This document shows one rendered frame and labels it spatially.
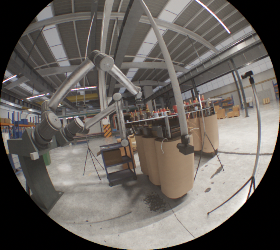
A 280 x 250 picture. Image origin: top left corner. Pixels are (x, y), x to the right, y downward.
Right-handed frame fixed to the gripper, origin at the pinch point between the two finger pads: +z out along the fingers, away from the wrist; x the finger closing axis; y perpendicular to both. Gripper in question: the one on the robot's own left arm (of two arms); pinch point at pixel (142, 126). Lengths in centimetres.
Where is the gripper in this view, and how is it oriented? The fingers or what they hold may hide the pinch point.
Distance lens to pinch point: 161.7
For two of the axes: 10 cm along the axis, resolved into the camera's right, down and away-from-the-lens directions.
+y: -3.6, -9.3, 1.0
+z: 9.3, -3.6, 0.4
